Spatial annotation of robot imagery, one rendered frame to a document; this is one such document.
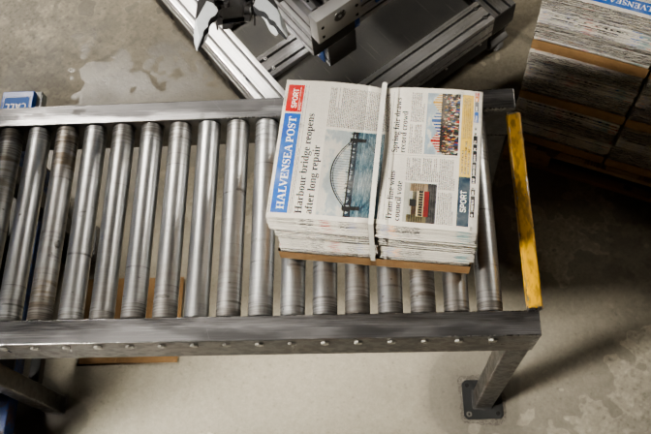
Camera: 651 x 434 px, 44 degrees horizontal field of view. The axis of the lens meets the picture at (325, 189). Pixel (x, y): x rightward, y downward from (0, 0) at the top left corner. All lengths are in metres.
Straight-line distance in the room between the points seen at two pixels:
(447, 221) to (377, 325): 0.29
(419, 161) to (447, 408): 1.07
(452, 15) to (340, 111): 1.21
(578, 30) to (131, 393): 1.58
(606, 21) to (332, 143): 0.79
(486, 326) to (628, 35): 0.79
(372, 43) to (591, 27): 0.83
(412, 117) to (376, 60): 1.07
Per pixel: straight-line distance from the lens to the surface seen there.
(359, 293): 1.60
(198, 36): 1.36
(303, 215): 1.41
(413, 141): 1.46
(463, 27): 2.60
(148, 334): 1.64
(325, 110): 1.50
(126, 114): 1.86
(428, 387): 2.37
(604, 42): 2.04
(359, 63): 2.54
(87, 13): 3.14
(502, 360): 1.79
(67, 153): 1.86
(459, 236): 1.42
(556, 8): 1.98
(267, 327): 1.59
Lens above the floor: 2.32
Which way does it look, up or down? 65 degrees down
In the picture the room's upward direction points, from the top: 10 degrees counter-clockwise
